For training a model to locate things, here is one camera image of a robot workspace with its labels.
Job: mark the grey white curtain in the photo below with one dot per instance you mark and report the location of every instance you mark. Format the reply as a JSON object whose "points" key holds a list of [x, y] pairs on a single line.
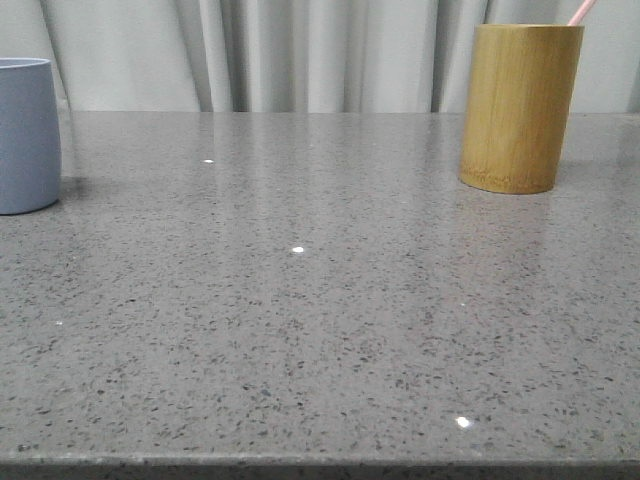
{"points": [[262, 56]]}

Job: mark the light blue cup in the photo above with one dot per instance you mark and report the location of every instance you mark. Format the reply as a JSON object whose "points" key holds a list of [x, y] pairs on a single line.
{"points": [[30, 138]]}

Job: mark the bamboo wooden cup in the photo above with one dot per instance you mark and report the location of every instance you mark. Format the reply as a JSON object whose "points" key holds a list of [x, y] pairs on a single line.
{"points": [[520, 90]]}

